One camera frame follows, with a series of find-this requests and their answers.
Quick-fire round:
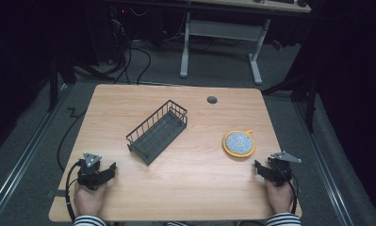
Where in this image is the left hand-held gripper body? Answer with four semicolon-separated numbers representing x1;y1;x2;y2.
76;152;103;191

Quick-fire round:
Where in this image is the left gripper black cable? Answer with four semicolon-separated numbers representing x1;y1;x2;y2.
64;159;84;222

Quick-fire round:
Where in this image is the person's left hand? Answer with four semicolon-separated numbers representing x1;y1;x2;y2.
74;182;108;218

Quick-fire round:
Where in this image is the person's right hand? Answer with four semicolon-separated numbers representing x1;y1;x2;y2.
265;178;295;216

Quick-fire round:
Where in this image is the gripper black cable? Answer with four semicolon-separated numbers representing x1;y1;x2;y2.
283;170;301;215
64;159;84;222

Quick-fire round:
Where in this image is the metal floor rail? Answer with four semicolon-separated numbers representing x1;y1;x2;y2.
292;101;355;226
0;84;71;221

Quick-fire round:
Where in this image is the white-legged wooden desk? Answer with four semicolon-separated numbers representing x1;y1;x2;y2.
178;0;312;86

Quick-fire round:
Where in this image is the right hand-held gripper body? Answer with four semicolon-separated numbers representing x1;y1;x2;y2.
266;151;302;187

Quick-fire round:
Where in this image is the black floor cable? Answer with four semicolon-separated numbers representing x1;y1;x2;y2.
56;107;88;172

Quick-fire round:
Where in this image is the round yellow-rimmed scouring pad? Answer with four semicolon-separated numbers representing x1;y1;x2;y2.
222;129;256;158

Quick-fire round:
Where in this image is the black wire basket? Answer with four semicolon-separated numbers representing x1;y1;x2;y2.
125;99;188;167

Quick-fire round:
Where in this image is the black metal stand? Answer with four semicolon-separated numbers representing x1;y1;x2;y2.
260;70;319;134
46;53;116;113

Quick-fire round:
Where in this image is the black cable bundle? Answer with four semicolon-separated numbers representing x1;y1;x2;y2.
108;6;153;86

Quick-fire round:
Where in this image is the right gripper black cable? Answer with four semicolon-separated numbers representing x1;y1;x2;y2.
283;170;301;215

